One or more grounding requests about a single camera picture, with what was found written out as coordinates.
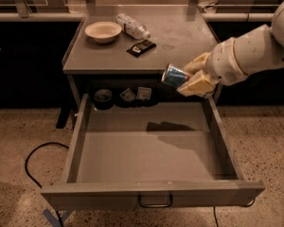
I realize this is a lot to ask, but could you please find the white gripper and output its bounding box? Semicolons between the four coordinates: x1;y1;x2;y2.
177;37;248;97

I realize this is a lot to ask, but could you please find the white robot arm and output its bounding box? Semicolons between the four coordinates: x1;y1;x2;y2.
177;2;284;97

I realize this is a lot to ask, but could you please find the grey drawer cabinet table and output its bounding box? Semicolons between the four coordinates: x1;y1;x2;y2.
62;4;236;112

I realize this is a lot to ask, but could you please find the open grey top drawer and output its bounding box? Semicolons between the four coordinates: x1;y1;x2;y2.
42;96;265;210

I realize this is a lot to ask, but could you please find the black roll with white label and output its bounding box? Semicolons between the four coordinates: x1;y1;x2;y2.
136;87;159;107

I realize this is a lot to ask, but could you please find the black snack packet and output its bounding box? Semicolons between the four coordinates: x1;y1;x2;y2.
127;40;156;57

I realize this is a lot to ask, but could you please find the clear plastic water bottle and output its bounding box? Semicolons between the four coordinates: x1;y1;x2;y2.
115;13;151;40

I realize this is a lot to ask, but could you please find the black tape roll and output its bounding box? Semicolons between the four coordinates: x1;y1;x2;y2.
93;89;114;110

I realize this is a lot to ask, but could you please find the white ceramic bowl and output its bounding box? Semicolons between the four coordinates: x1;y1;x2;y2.
84;22;122;44

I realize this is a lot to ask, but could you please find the black drawer handle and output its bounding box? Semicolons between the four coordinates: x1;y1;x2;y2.
137;194;173;208

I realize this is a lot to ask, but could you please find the black floor cable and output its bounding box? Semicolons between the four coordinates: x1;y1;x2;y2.
24;141;70;227

